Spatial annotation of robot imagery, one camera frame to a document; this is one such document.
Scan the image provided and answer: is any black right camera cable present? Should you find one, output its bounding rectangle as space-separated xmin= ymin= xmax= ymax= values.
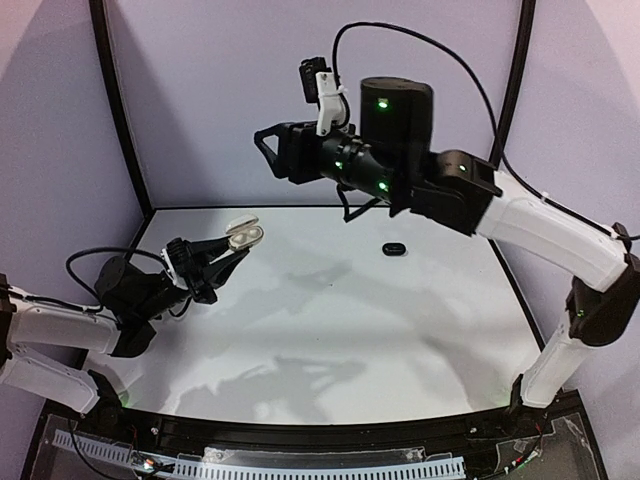
xmin=332 ymin=20 xmax=640 ymax=241

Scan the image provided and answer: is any white slotted cable duct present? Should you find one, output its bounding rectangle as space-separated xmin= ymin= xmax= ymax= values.
xmin=48 ymin=429 xmax=467 ymax=480

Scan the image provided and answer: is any black frame post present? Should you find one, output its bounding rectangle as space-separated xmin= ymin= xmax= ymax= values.
xmin=88 ymin=0 xmax=155 ymax=220
xmin=490 ymin=0 xmax=537 ymax=167

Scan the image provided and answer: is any black earbud charging case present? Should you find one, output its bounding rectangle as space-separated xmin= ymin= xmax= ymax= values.
xmin=381 ymin=242 xmax=407 ymax=257

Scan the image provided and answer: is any black camera cable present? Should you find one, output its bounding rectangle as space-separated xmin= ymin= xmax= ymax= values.
xmin=332 ymin=20 xmax=640 ymax=241
xmin=0 ymin=246 xmax=166 ymax=314

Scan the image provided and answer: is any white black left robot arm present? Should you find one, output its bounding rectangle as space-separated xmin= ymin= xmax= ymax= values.
xmin=1 ymin=233 xmax=254 ymax=416

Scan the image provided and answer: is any black right frame post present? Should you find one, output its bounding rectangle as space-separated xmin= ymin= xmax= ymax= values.
xmin=490 ymin=0 xmax=537 ymax=167

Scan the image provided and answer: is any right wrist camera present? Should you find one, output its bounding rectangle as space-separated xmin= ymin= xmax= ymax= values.
xmin=298 ymin=57 xmax=350 ymax=137

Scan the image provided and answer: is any black left camera cable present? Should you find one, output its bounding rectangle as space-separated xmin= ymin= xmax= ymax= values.
xmin=0 ymin=246 xmax=166 ymax=314

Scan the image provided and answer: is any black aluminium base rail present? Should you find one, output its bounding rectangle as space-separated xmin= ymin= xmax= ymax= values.
xmin=44 ymin=394 xmax=586 ymax=466

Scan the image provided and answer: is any black left frame post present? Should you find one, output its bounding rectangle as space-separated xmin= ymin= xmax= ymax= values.
xmin=88 ymin=0 xmax=155 ymax=220

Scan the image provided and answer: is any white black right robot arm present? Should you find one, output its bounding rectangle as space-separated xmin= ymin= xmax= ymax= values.
xmin=254 ymin=72 xmax=639 ymax=411

